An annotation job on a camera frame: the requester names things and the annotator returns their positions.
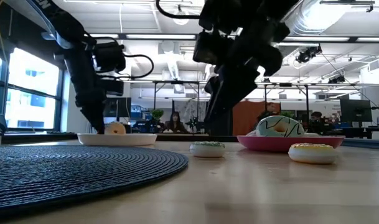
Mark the large pink squiggle donut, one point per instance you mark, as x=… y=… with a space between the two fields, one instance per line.
x=252 y=133

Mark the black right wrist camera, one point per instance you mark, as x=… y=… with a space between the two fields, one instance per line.
x=208 y=48

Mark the large office window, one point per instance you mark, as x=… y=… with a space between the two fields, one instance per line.
x=30 y=109

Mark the black ceiling spotlight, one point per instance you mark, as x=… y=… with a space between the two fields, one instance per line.
x=337 y=79
x=307 y=54

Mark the small pink donut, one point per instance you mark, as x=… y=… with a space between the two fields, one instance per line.
x=108 y=129

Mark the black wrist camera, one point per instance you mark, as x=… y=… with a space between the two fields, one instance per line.
x=109 y=57
x=208 y=48

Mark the small yellow donut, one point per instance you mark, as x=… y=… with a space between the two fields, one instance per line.
x=312 y=155

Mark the white round plate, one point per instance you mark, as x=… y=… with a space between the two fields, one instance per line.
x=114 y=140

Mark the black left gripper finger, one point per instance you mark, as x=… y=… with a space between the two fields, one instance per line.
x=96 y=116

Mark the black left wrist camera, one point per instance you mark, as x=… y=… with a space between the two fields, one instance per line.
x=109 y=57

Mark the green office plant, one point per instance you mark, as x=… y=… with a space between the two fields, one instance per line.
x=193 y=124

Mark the large green squiggle donut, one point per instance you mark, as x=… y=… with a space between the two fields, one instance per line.
x=267 y=129

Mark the black partition panel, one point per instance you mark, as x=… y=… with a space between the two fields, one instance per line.
x=224 y=127

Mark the long ceiling light bar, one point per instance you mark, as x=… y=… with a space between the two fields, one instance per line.
x=161 y=36

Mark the black metal station frame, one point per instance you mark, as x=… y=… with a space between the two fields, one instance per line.
x=155 y=105
x=307 y=102

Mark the black round woven placemat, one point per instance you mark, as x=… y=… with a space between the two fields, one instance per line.
x=68 y=174

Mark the person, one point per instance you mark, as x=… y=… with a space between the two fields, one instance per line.
x=316 y=119
x=270 y=109
x=175 y=124

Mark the orange curtain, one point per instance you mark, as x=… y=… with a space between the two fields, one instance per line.
x=245 y=118

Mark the small green donut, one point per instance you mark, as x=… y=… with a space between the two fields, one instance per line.
x=208 y=151

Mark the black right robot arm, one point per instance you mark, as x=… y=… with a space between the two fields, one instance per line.
x=270 y=9

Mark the pink round plate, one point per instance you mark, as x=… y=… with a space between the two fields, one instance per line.
x=282 y=143

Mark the black computer monitor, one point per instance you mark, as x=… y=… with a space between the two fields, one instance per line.
x=122 y=107
x=355 y=110

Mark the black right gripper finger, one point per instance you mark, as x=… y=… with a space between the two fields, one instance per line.
x=211 y=85
x=231 y=90

